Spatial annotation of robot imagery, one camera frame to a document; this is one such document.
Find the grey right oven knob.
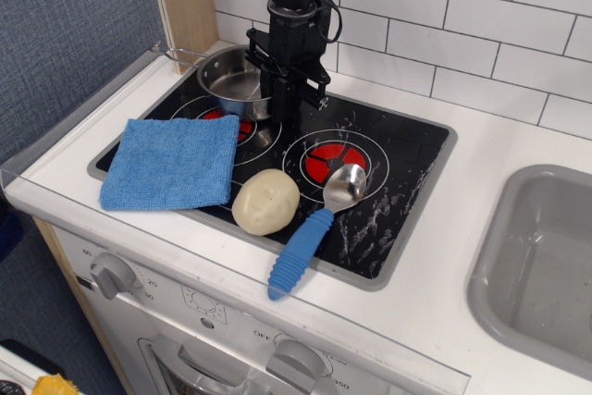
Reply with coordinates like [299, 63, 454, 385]
[265, 339, 326, 394]

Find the black glass stovetop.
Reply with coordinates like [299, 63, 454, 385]
[89, 76, 456, 289]

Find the grey oven knob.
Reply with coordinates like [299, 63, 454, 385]
[90, 253, 136, 301]
[265, 339, 326, 394]

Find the blue microfiber cloth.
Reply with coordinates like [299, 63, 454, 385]
[99, 116, 240, 211]

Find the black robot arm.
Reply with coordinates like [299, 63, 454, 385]
[246, 0, 335, 123]

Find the silver pot with wire handle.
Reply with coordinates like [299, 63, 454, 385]
[149, 43, 272, 121]

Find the grey left oven knob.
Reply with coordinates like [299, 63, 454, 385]
[90, 253, 136, 301]

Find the yellow and black object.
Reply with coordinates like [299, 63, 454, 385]
[1, 374, 80, 395]

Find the grey plastic sink basin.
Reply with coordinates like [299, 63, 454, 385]
[467, 165, 591, 379]

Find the spoon with blue handle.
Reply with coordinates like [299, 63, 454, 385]
[267, 164, 366, 301]

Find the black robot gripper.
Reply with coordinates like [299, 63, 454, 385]
[246, 0, 331, 123]

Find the oven door with handle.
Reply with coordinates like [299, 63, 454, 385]
[136, 331, 334, 395]

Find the light wooden post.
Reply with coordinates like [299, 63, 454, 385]
[157, 0, 218, 63]

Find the cream plastic potato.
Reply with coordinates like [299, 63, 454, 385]
[231, 169, 300, 236]

